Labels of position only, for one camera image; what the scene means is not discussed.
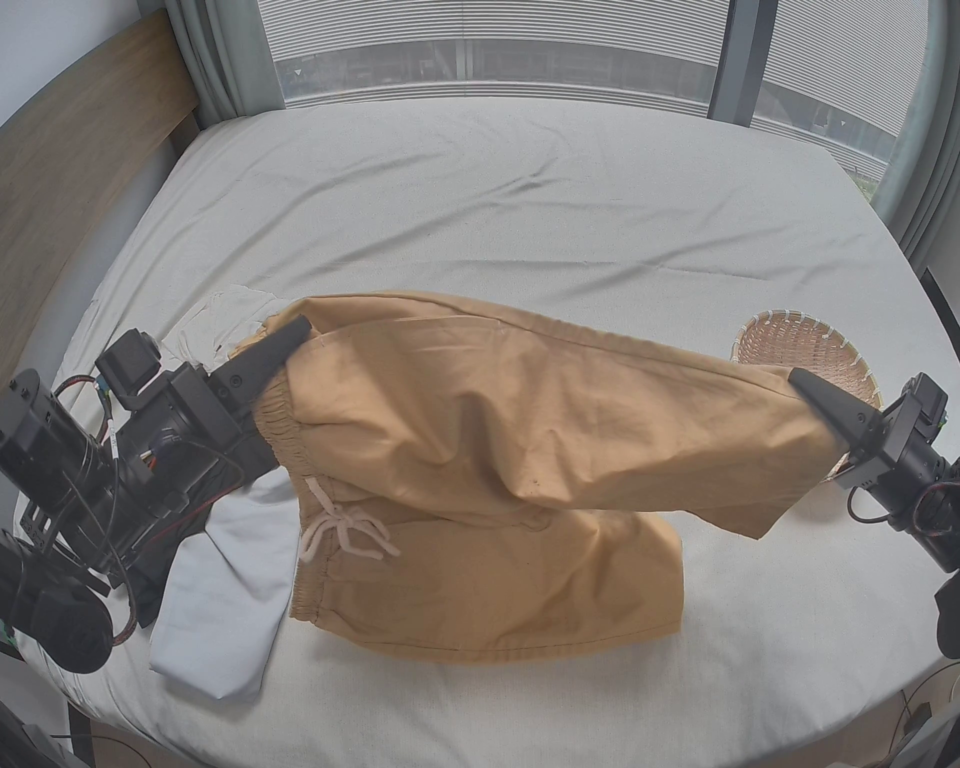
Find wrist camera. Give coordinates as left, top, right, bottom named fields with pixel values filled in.
left=898, top=372, right=951, bottom=451
left=95, top=328, right=166, bottom=412

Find bed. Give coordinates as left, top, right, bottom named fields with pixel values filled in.
left=0, top=9, right=960, bottom=768

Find grey-green curtain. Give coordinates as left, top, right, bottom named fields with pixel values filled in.
left=166, top=0, right=286, bottom=138
left=873, top=0, right=960, bottom=264

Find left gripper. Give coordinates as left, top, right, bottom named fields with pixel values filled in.
left=111, top=315, right=313, bottom=520

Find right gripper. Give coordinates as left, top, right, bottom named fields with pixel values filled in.
left=789, top=366, right=940, bottom=528

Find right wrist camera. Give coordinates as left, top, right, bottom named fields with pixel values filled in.
left=898, top=372, right=951, bottom=451

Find window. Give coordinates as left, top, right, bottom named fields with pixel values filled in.
left=255, top=0, right=935, bottom=189

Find round woven basket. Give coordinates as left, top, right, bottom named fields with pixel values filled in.
left=726, top=309, right=886, bottom=485

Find pale blue garment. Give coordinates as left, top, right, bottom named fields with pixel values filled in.
left=150, top=472, right=301, bottom=702

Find white garment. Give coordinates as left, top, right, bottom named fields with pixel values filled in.
left=161, top=288, right=290, bottom=369

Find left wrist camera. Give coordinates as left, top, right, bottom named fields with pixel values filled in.
left=95, top=328, right=166, bottom=412

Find tan shorts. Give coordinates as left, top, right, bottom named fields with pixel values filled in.
left=228, top=291, right=852, bottom=665

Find black garment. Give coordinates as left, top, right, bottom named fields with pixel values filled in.
left=123, top=431, right=282, bottom=631

